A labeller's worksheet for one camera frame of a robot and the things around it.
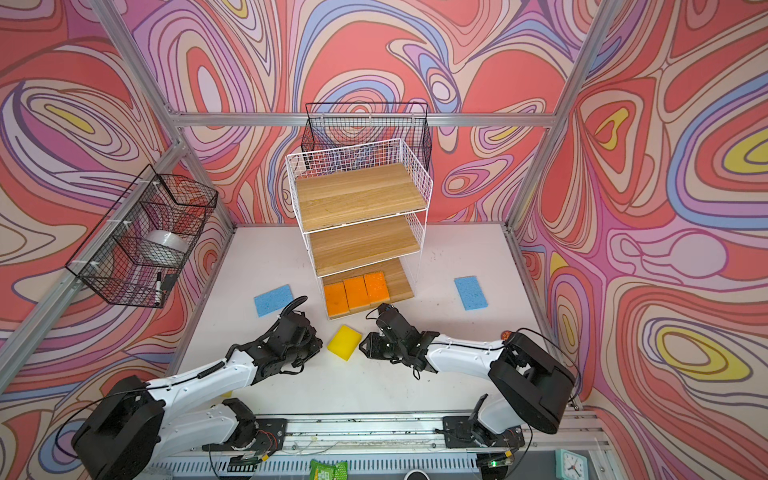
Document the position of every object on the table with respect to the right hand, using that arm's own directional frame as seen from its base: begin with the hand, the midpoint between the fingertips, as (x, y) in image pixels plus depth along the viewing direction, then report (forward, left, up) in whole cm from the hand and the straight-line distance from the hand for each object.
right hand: (365, 353), depth 83 cm
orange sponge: (+21, +3, -1) cm, 21 cm away
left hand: (+5, +10, 0) cm, 11 cm away
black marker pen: (+9, +49, +22) cm, 55 cm away
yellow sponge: (+4, +6, -1) cm, 7 cm away
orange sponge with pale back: (+18, +10, 0) cm, 20 cm away
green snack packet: (-27, +10, -2) cm, 28 cm away
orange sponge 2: (+23, -3, -1) cm, 23 cm away
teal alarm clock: (-27, -48, -2) cm, 55 cm away
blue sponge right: (+20, -35, -3) cm, 41 cm away
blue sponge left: (+19, +31, -1) cm, 36 cm away
